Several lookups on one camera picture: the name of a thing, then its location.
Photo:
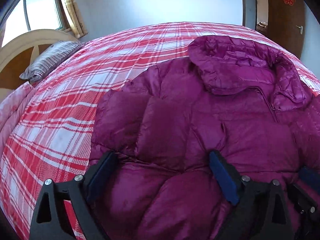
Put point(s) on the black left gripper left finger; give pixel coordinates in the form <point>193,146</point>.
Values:
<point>50,219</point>

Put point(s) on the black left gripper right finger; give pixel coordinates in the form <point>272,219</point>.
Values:
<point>259,209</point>

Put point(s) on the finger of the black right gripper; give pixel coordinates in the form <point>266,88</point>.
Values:
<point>302,192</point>

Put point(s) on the magenta quilted down jacket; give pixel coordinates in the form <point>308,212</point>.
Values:
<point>240,97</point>

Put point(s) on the red white plaid bedsheet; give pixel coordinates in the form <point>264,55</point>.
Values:
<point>52,139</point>

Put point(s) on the pink floral folded quilt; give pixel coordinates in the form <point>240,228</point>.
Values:
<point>12,108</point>

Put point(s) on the striped grey pillow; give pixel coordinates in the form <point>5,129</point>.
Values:
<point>47,61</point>

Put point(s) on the brown wooden door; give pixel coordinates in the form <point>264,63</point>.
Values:
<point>282,22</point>

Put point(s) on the beige brown wooden headboard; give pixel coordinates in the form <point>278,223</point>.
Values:
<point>22,51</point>

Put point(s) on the yellow curtain right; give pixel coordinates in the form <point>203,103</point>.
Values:
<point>74,18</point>

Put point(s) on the silver door handle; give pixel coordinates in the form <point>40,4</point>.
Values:
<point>300,27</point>

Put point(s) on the window with grey frame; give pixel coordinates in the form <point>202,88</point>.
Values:
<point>31,15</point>

